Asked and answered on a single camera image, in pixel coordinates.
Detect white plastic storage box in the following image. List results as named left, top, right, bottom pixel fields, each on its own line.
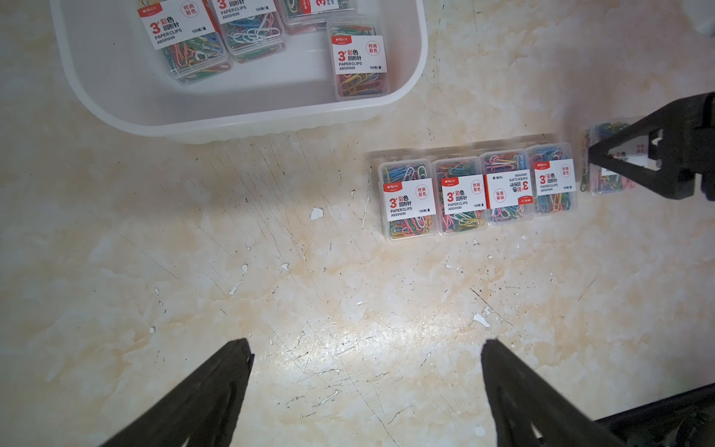
left=50, top=1, right=428, bottom=145

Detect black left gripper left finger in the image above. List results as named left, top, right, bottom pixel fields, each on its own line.
left=104, top=338, right=254, bottom=446

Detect paper clip box in bin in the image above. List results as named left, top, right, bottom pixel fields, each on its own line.
left=277, top=0, right=358, bottom=35
left=136, top=0, right=231, bottom=86
left=210, top=0, right=286, bottom=63
left=326, top=14, right=390, bottom=101

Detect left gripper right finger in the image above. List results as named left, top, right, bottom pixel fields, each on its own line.
left=482, top=339, right=624, bottom=446

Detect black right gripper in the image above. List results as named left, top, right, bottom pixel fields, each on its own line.
left=588, top=92, right=714, bottom=201

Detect paper clip box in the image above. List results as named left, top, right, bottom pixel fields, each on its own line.
left=480, top=149, right=536, bottom=225
left=370, top=149, right=438, bottom=241
left=210, top=0, right=286, bottom=63
left=578, top=116, right=652, bottom=197
left=277, top=0, right=358, bottom=35
left=326, top=14, right=390, bottom=101
left=432, top=155, right=488, bottom=236
left=136, top=0, right=231, bottom=86
left=526, top=143, right=577, bottom=216

